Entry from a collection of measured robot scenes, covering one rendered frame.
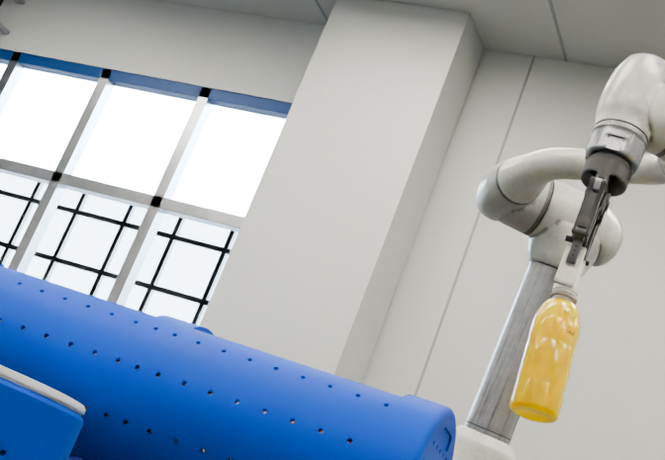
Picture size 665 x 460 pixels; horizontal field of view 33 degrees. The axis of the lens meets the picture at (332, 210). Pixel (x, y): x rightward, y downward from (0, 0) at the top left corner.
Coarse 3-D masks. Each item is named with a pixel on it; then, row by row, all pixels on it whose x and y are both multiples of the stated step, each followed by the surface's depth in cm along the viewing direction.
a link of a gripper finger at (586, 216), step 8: (592, 176) 173; (592, 184) 173; (592, 192) 173; (600, 192) 172; (584, 200) 172; (592, 200) 172; (600, 200) 172; (584, 208) 172; (592, 208) 171; (584, 216) 171; (592, 216) 171; (576, 224) 171; (584, 224) 170; (592, 224) 171; (576, 232) 170; (584, 232) 170
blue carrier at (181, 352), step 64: (0, 320) 170; (64, 320) 168; (128, 320) 169; (64, 384) 163; (128, 384) 160; (192, 384) 159; (256, 384) 158; (320, 384) 158; (128, 448) 159; (192, 448) 155; (256, 448) 152; (320, 448) 151; (384, 448) 149; (448, 448) 165
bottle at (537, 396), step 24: (552, 312) 167; (576, 312) 168; (528, 336) 168; (552, 336) 165; (576, 336) 167; (528, 360) 164; (552, 360) 163; (528, 384) 162; (552, 384) 162; (528, 408) 161; (552, 408) 161
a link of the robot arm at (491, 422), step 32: (576, 192) 236; (544, 224) 234; (608, 224) 235; (544, 256) 234; (608, 256) 237; (544, 288) 234; (512, 320) 235; (512, 352) 232; (512, 384) 231; (480, 416) 231; (512, 416) 231; (480, 448) 226; (512, 448) 231
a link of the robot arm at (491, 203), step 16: (496, 176) 230; (480, 192) 237; (496, 192) 230; (544, 192) 233; (480, 208) 240; (496, 208) 234; (512, 208) 231; (528, 208) 232; (544, 208) 233; (512, 224) 237; (528, 224) 234
